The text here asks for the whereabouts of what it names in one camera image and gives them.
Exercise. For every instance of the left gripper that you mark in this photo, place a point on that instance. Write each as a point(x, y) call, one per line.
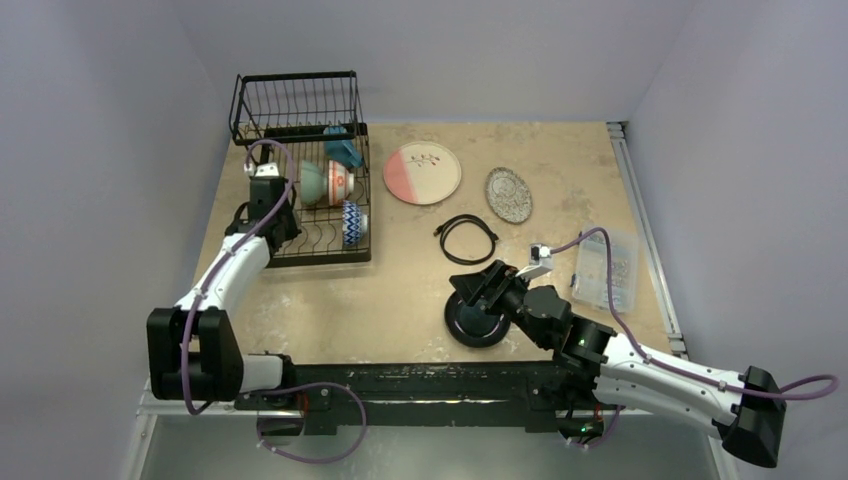
point(291, 228)

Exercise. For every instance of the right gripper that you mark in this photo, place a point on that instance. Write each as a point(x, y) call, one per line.
point(495, 282)

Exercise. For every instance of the black plate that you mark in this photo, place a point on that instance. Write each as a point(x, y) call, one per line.
point(471, 326)

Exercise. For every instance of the celadon green bowl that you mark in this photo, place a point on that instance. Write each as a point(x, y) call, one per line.
point(313, 184)

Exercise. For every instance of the red floral bowl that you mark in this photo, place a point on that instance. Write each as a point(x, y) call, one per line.
point(340, 183)

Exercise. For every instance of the blue mug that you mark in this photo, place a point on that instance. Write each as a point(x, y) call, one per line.
point(344, 152)

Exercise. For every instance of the red patterned bowl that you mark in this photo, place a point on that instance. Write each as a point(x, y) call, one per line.
point(355, 224)

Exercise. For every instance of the grey speckled oval dish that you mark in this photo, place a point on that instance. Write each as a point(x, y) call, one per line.
point(508, 195)

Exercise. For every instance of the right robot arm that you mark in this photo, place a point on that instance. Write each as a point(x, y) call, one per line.
point(740, 409)

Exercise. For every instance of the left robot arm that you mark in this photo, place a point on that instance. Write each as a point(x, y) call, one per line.
point(193, 353)

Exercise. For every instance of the clear plastic parts box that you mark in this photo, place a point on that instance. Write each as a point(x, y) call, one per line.
point(604, 261)

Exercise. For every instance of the pink and cream plate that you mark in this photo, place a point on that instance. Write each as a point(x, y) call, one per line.
point(422, 173)

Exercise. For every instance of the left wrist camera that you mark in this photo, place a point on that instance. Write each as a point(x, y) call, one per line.
point(264, 170)

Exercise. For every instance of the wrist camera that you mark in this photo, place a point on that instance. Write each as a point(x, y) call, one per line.
point(264, 170)
point(540, 263)

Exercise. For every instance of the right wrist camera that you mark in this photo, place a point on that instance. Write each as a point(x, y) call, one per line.
point(540, 263)

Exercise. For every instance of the black wire dish rack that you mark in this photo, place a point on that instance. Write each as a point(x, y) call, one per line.
point(301, 111)

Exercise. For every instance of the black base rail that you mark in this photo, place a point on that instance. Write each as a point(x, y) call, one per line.
point(536, 396)

